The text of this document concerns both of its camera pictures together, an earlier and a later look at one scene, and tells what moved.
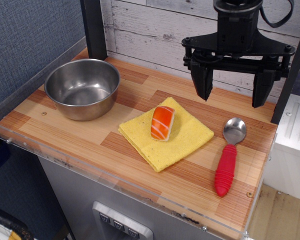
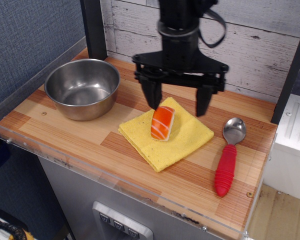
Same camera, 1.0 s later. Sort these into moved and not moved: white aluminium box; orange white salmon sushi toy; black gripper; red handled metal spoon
Moved: black gripper
Not moved: red handled metal spoon; orange white salmon sushi toy; white aluminium box
